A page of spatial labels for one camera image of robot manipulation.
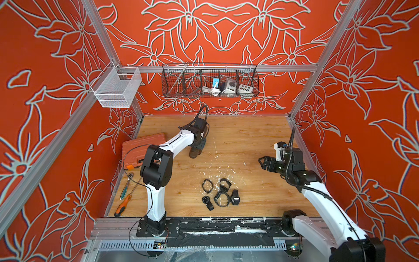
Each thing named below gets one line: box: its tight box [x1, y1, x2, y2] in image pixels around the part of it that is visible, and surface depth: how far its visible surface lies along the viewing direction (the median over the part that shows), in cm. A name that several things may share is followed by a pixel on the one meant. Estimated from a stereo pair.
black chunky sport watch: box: [213, 191, 230, 208], surface depth 81 cm
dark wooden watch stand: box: [188, 146, 203, 159], surface depth 92 cm
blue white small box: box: [212, 77, 220, 89], surface depth 85 cm
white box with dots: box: [238, 84, 254, 94], surface depth 96 cm
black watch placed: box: [216, 177, 232, 198], surface depth 85 cm
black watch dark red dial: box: [201, 195, 214, 212], surface depth 81 cm
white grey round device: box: [223, 78, 237, 94], surface depth 93 cm
